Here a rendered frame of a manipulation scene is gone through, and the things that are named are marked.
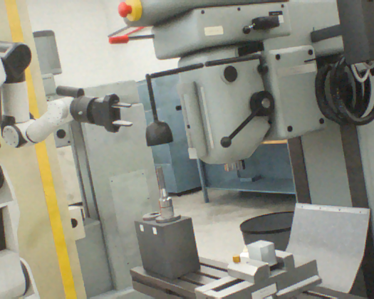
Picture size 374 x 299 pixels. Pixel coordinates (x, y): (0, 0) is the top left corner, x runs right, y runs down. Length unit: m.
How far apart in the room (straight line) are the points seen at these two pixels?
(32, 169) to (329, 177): 1.79
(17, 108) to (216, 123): 0.81
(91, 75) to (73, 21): 1.11
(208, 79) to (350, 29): 0.39
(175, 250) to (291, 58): 0.75
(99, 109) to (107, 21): 9.90
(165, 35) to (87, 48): 9.81
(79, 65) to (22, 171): 8.21
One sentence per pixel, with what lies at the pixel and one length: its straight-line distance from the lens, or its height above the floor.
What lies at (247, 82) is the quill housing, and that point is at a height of 1.52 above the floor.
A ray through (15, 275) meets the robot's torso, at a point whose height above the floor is 1.05.
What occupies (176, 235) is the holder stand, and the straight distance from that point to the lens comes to 1.87.
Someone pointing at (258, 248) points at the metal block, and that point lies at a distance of 1.55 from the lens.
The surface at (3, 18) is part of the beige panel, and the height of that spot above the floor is 2.12.
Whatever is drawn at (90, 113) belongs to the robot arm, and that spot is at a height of 1.52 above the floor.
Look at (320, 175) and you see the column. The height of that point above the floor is 1.18.
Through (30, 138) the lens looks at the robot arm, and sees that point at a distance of 1.97.
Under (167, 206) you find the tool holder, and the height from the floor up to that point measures 1.16.
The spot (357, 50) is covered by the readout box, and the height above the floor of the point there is 1.55.
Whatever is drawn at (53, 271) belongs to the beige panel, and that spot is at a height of 0.70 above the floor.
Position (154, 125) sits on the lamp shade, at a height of 1.45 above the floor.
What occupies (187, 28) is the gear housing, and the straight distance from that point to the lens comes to 1.45.
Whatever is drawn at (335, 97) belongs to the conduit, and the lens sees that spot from 1.50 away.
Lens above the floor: 1.49
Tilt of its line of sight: 5 degrees down
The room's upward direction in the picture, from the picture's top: 10 degrees counter-clockwise
